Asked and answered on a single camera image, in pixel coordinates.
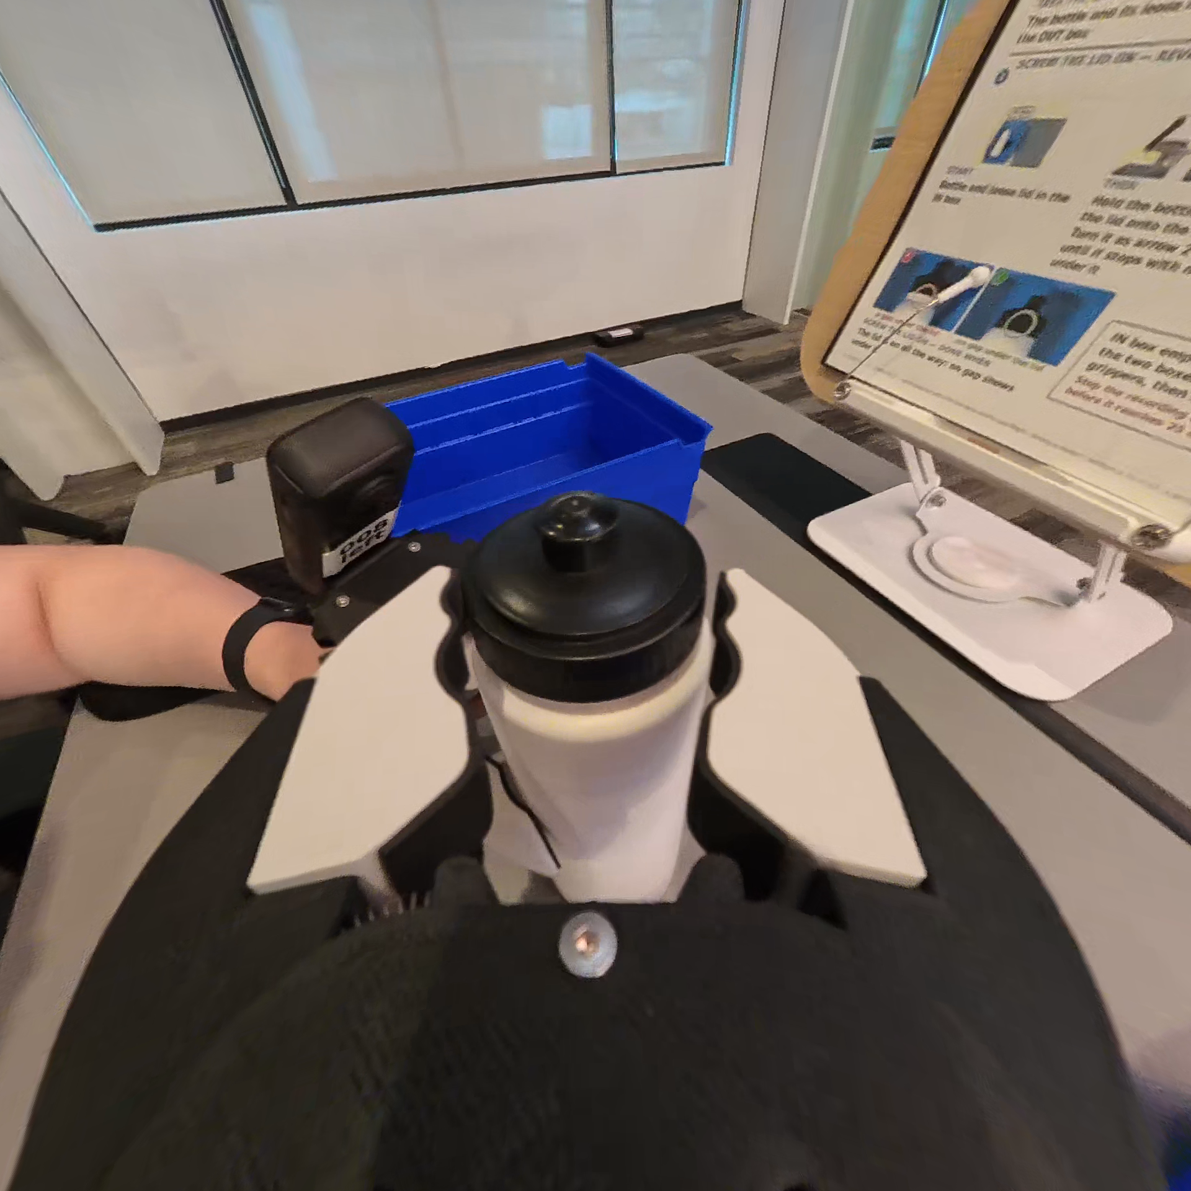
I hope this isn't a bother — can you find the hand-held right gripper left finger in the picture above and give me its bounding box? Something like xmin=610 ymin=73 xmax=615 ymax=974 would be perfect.
xmin=247 ymin=565 xmax=493 ymax=917

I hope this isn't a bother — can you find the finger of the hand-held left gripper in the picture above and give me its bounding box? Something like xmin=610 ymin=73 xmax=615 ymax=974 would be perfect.
xmin=480 ymin=754 xmax=565 ymax=876

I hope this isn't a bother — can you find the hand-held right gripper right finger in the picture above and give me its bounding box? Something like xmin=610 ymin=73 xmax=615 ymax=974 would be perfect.
xmin=694 ymin=567 xmax=929 ymax=913

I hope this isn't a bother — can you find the white plastic bottle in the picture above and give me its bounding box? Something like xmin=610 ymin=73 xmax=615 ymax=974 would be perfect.
xmin=466 ymin=642 xmax=710 ymax=905

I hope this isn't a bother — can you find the blue plastic bin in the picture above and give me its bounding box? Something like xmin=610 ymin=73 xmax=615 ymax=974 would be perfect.
xmin=385 ymin=351 xmax=715 ymax=545

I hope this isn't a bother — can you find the black bottle lid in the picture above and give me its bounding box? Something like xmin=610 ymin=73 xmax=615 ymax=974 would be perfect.
xmin=461 ymin=493 xmax=710 ymax=703

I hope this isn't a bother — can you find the person's left forearm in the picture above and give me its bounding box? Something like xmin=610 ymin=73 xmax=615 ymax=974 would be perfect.
xmin=0 ymin=544 xmax=257 ymax=698

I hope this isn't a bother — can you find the person's left hand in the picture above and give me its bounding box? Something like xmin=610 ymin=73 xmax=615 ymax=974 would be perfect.
xmin=245 ymin=618 xmax=328 ymax=700

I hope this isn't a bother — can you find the black wristband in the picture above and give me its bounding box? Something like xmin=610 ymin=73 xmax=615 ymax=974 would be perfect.
xmin=222 ymin=595 xmax=304 ymax=694

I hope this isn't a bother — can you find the large window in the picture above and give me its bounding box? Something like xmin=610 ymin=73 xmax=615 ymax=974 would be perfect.
xmin=0 ymin=0 xmax=751 ymax=232

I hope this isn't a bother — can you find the instruction board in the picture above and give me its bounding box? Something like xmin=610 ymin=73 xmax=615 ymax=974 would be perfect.
xmin=800 ymin=0 xmax=1191 ymax=564

